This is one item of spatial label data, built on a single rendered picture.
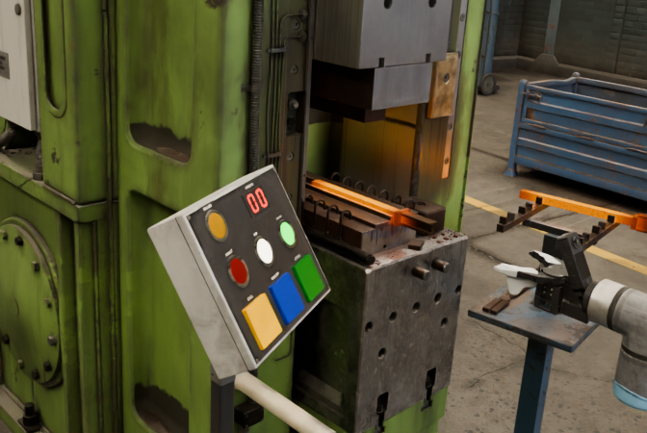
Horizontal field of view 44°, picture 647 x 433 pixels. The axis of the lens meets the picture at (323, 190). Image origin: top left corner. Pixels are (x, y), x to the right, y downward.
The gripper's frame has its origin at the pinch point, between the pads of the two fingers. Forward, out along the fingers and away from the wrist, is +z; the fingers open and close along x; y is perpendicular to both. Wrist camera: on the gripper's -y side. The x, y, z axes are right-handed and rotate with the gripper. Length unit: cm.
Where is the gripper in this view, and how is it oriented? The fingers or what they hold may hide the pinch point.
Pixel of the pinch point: (512, 257)
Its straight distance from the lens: 175.2
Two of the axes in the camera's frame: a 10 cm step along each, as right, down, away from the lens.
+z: -6.8, -2.7, 6.8
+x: 7.3, -1.7, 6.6
